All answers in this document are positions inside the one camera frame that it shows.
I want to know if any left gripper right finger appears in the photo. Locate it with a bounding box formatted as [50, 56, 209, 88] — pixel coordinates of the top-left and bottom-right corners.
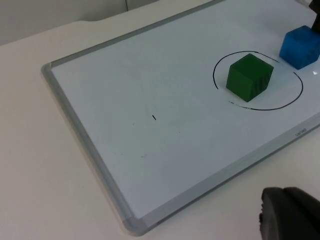
[283, 186, 320, 234]

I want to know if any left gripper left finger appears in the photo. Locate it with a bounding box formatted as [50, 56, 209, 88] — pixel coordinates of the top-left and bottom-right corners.
[258, 186, 320, 240]

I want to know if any blue cube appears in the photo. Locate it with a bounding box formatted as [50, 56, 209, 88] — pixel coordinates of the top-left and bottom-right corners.
[278, 24, 320, 70]

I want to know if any green cube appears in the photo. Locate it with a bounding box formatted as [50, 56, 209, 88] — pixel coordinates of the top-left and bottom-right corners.
[225, 53, 275, 103]

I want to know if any grey-framed whiteboard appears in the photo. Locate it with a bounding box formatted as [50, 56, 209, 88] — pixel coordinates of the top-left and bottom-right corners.
[40, 0, 320, 238]

